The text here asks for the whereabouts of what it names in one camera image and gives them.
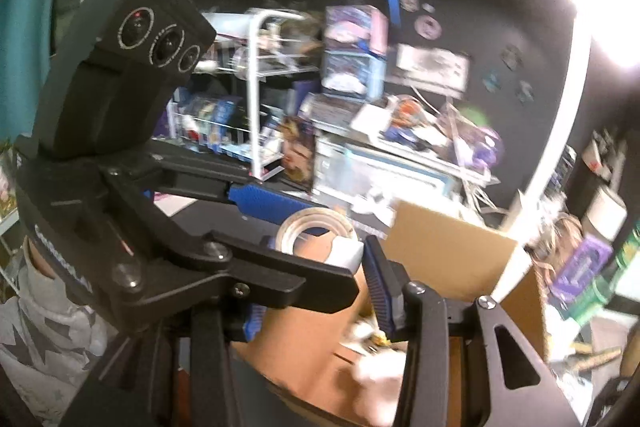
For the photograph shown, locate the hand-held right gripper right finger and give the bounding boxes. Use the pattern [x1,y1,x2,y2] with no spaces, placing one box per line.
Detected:
[362,237,583,427]

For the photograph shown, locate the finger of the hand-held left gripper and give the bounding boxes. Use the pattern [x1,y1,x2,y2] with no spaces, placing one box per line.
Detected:
[145,149,331,238]
[200,231,361,313]

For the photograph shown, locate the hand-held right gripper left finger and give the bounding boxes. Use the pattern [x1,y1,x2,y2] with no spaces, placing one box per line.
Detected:
[60,304,266,427]

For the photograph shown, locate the white tape roll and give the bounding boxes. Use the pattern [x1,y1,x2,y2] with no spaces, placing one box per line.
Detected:
[277,207,363,270]

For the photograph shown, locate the cardboard box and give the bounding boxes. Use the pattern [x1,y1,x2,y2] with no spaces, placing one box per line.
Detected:
[235,199,551,427]

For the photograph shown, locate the grey plush toy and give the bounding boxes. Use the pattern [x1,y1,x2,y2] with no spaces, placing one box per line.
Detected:
[345,347,408,425]

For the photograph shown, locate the person's left forearm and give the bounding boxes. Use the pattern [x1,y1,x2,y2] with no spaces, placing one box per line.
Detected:
[0,237,121,408]

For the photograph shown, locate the floral phone case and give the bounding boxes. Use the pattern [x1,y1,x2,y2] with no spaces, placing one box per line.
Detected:
[280,117,317,190]

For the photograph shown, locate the clear printed display box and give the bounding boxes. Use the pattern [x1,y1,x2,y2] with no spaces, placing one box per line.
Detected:
[312,137,463,220]

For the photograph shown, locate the teal curtain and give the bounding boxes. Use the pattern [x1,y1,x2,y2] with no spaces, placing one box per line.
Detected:
[0,0,76,142]

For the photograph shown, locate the blue framed picture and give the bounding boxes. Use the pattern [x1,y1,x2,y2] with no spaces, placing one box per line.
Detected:
[340,142,451,208]

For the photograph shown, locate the white power adapter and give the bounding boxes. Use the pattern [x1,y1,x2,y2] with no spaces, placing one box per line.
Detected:
[350,102,391,132]

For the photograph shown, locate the purple clear globe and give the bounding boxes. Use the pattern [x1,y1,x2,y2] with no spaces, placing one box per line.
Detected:
[462,127,503,168]

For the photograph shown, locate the pink cartoon box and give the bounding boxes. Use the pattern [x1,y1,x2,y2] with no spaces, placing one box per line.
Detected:
[324,5,390,55]

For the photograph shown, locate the purple box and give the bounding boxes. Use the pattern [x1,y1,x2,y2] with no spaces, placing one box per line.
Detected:
[552,237,613,308]

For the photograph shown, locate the green glass bottle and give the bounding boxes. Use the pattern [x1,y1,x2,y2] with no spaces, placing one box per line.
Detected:
[570,222,640,325]

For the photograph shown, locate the round portrait sticker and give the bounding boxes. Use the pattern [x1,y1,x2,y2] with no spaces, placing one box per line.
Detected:
[415,16,443,38]

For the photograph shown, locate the white cylinder bottle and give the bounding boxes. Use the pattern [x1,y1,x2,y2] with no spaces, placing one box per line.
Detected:
[582,187,628,240]

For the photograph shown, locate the white desk lamp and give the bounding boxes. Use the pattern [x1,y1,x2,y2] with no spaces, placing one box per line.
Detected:
[505,0,640,233]

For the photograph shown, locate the white wire rack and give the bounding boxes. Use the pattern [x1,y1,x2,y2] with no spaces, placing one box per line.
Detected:
[165,8,321,180]

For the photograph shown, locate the wall power outlet panel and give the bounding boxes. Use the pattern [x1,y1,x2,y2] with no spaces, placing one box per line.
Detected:
[395,44,471,98]

